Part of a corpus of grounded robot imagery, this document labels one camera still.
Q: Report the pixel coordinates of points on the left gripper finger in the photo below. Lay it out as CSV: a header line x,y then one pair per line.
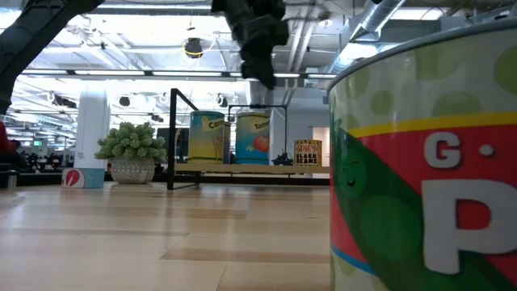
x,y
251,62
269,66

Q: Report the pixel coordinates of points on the blue tomato can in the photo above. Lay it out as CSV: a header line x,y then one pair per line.
x,y
252,137

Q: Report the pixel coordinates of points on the yellow blue carrots can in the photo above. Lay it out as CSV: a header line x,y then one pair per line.
x,y
205,137

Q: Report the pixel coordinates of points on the orange spicy black beans can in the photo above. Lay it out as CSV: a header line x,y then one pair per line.
x,y
308,153

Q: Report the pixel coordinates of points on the green peas can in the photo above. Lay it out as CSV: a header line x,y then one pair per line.
x,y
404,202

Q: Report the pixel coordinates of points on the short blue can red logo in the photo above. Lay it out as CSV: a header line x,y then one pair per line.
x,y
87,178

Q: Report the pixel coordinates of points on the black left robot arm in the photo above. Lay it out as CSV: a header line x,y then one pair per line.
x,y
24,40

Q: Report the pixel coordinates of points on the black background monitor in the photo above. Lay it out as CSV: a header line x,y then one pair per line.
x,y
182,141

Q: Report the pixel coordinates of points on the long ceiling light strip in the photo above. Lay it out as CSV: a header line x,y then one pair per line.
x,y
109,73

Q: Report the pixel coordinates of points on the green potted plant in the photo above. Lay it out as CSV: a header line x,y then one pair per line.
x,y
131,149

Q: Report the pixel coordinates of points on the white pillar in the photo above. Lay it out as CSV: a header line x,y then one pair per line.
x,y
93,121

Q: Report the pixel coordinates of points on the person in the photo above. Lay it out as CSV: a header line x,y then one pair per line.
x,y
3,139

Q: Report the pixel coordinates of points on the grey metal bin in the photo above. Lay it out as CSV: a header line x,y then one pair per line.
x,y
12,180

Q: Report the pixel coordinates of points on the black frame wooden shelf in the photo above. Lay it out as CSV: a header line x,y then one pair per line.
x,y
250,168

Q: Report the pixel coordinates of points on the smooth silver air duct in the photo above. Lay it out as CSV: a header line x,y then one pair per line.
x,y
375,16

